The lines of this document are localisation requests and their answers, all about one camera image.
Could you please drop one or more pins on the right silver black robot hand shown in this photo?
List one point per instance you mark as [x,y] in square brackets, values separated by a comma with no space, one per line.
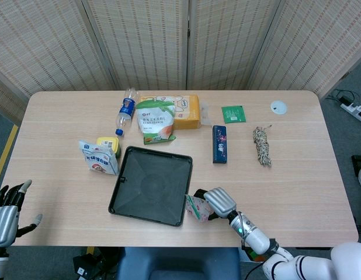
[221,201]

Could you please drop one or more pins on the black object beside shoe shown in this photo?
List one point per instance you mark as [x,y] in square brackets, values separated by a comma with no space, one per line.
[358,161]

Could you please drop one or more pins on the woven folding screen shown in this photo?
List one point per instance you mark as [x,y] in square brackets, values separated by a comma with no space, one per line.
[139,43]

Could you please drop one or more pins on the black square plastic tray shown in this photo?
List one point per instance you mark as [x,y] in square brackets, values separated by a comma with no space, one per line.
[151,186]

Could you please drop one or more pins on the clear plastic wrapper piece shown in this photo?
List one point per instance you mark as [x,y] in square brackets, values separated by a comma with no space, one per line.
[205,112]

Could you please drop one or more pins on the yellow tissue pack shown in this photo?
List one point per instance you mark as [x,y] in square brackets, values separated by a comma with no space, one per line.
[187,113]

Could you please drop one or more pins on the colourful cube under table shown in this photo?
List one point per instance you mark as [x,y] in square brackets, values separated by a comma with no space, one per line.
[254,254]

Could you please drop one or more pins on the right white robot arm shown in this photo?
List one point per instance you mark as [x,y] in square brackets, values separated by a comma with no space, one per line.
[256,236]

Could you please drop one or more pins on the pink white sugar bag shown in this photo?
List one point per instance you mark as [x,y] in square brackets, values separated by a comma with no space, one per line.
[198,208]

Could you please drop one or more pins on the dark blue floral box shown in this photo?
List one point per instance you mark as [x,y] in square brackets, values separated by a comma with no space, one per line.
[220,144]

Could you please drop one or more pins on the black box under table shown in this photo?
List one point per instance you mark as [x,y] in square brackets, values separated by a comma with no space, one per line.
[87,266]

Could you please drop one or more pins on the clear plastic bottle blue cap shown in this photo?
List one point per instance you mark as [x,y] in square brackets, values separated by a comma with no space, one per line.
[126,109]

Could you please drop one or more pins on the green flat sachet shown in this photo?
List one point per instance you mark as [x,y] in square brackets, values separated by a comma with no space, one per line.
[233,114]

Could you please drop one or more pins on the white sugar bag blue print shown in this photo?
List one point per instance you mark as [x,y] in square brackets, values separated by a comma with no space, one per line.
[100,161]

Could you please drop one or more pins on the blue chair seat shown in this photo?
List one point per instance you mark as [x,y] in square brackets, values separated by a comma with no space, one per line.
[177,265]

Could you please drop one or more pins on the white power strip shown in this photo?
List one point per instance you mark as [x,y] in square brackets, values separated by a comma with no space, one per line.
[354,109]

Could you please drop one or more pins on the green white corn starch bag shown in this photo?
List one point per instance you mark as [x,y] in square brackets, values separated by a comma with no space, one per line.
[154,122]

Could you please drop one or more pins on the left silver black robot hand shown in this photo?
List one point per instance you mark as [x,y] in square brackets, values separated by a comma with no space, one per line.
[5,218]

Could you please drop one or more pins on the green container yellow lid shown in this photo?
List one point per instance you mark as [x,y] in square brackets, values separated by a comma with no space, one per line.
[109,143]

